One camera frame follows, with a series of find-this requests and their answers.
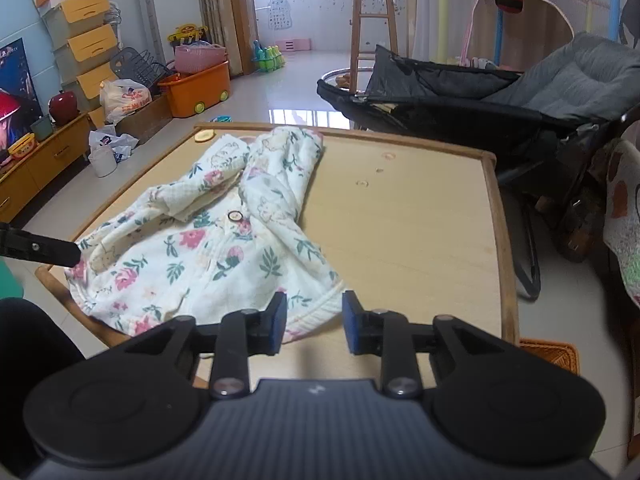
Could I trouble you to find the beige curtain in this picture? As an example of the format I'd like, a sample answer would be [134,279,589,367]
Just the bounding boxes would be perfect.
[195,0,241,78]

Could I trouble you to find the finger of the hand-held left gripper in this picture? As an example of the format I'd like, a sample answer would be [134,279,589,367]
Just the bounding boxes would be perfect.
[0,222,82,268]

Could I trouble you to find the black wire rack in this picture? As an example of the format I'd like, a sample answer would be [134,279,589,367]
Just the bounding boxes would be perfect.
[109,47,171,91]

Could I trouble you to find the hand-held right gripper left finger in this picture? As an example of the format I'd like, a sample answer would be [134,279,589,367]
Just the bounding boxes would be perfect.
[117,291,289,401]

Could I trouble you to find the red apple ornament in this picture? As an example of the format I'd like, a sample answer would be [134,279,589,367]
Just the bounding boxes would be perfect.
[49,90,80,126]

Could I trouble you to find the floral baby shirt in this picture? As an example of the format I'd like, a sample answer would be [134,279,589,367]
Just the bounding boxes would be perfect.
[64,126,347,343]

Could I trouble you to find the yellow drawer storage cabinet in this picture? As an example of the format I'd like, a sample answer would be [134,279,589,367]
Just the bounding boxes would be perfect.
[37,0,123,111]

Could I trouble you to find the orange wheeled storage bin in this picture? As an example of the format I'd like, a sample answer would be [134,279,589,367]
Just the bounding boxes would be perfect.
[157,60,232,118]

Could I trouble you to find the teal plastic bucket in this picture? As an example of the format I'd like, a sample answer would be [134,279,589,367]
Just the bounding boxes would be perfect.
[0,260,26,301]

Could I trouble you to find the wooden television cabinet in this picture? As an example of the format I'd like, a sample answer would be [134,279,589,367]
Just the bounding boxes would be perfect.
[0,110,96,221]

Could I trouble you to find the person's black trouser leg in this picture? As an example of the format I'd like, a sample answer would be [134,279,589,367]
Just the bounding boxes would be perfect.
[0,297,86,396]

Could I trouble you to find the white standing air conditioner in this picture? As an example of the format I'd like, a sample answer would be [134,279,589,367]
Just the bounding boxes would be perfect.
[137,0,206,71]

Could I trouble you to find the pink plastic basket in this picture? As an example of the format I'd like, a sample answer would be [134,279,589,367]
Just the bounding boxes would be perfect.
[174,42,229,73]

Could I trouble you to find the yellow toy bowl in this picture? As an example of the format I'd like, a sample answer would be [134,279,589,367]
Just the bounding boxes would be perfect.
[7,132,37,160]

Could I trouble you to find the yellow plastic toy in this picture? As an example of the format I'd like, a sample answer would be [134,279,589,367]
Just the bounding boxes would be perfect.
[167,22,208,43]

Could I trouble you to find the tall wooden bar stool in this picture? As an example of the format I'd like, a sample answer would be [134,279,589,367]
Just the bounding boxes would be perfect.
[340,0,401,96]

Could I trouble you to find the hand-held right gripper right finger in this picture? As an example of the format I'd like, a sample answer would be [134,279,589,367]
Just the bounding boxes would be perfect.
[341,290,508,401]

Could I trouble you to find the white orange printed plastic bag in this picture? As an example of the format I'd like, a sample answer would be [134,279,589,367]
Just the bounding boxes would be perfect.
[99,79,152,123]

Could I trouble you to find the grey reclining chair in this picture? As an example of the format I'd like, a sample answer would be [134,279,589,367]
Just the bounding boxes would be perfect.
[317,30,640,301]

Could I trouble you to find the hula hoop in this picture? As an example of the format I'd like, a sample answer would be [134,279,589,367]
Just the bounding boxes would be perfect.
[317,65,376,96]

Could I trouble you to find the white hanging chart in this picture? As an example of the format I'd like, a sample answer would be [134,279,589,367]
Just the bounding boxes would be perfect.
[267,0,293,31]

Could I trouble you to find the green toy bowling pins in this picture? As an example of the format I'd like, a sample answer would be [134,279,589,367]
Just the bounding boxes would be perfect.
[252,40,287,73]

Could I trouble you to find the white plastic bucket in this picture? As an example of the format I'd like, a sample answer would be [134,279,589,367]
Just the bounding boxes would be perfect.
[88,145,118,177]

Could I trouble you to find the white blue plastic bag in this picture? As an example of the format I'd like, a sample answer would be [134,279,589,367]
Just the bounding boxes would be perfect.
[89,127,139,161]

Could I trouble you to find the white quilted patchwork blanket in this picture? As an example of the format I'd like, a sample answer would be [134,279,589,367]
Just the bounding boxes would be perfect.
[602,137,640,311]

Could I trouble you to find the black hanging bag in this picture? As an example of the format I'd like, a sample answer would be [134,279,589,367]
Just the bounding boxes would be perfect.
[619,0,640,51]

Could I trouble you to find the television screen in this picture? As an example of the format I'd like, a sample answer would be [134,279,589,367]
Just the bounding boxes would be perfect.
[0,37,43,161]

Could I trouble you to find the red boxing toy stand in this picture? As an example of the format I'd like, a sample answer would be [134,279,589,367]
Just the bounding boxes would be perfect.
[495,0,526,66]

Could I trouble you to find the plain brown cardboard box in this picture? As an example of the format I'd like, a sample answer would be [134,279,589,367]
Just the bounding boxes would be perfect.
[117,92,173,146]

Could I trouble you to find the orange wicker basket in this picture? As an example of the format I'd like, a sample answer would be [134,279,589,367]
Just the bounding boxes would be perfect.
[517,337,581,376]

